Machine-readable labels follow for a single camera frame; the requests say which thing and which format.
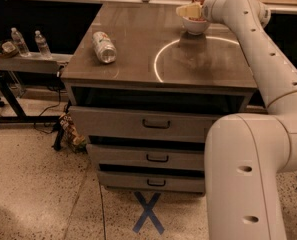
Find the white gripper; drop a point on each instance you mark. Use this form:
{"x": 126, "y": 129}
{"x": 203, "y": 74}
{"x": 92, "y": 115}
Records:
{"x": 205, "y": 12}

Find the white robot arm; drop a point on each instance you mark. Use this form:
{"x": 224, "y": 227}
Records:
{"x": 244, "y": 152}

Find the white bowl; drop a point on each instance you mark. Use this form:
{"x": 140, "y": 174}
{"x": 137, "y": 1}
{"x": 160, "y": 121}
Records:
{"x": 195, "y": 27}

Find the white green soda can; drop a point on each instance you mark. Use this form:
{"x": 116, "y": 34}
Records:
{"x": 104, "y": 48}

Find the bowl with snack packets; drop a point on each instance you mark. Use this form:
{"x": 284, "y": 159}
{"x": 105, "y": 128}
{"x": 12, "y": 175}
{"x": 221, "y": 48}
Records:
{"x": 7, "y": 49}

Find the grey drawer cabinet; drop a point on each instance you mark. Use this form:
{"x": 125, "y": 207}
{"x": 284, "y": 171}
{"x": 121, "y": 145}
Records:
{"x": 160, "y": 67}

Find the top grey drawer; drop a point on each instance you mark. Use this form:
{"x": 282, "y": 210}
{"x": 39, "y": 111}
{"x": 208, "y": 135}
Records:
{"x": 144, "y": 125}

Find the grey drawer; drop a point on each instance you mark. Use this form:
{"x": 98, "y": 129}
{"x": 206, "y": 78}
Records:
{"x": 144, "y": 125}
{"x": 137, "y": 181}
{"x": 145, "y": 157}

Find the right water bottle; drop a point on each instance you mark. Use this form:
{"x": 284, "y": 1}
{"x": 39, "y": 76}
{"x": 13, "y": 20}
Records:
{"x": 42, "y": 45}

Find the water bottle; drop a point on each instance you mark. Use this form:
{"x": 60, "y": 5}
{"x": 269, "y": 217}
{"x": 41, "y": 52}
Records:
{"x": 20, "y": 42}
{"x": 42, "y": 45}

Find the middle grey drawer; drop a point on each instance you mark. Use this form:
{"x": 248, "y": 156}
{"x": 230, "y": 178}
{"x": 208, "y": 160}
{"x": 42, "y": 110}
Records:
{"x": 145, "y": 157}

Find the bottom grey drawer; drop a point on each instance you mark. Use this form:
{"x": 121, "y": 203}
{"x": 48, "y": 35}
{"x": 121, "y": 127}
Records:
{"x": 137, "y": 181}

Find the left water bottle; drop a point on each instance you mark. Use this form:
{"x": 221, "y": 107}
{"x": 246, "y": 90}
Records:
{"x": 20, "y": 42}

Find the chip bag on floor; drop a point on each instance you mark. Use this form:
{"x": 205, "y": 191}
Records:
{"x": 75, "y": 141}

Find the grey side table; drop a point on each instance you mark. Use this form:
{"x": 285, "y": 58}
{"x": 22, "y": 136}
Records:
{"x": 18, "y": 73}

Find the blue tape cross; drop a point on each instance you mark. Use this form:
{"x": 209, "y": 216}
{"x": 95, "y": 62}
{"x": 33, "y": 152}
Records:
{"x": 148, "y": 213}

